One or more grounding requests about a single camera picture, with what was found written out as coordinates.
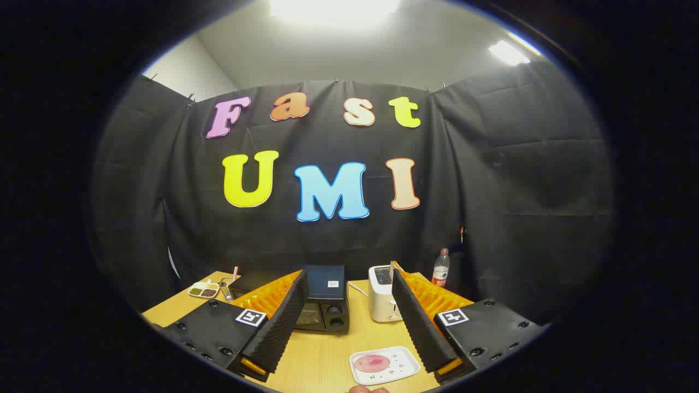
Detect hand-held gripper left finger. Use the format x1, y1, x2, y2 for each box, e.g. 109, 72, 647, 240
158, 269, 310, 383

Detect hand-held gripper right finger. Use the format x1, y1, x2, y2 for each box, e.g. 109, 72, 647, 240
390, 261, 549, 385

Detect white square plate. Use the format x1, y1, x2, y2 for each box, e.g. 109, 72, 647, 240
349, 346, 422, 386

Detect black toaster oven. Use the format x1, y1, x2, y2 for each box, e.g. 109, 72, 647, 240
228, 265, 350, 335

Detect pink ham slice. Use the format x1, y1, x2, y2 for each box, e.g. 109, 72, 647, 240
354, 354, 391, 374

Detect white bread toaster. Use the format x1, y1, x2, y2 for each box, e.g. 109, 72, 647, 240
368, 265, 405, 323

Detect clear water bottle red label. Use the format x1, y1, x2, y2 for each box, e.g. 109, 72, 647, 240
431, 248, 451, 288

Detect white divided dish with beans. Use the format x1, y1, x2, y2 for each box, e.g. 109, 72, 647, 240
188, 280, 221, 299

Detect black backdrop cloth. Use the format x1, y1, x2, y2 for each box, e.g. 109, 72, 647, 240
90, 60, 615, 328

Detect ceiling light panel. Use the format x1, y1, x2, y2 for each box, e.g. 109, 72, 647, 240
270, 0, 402, 25
488, 40, 531, 67

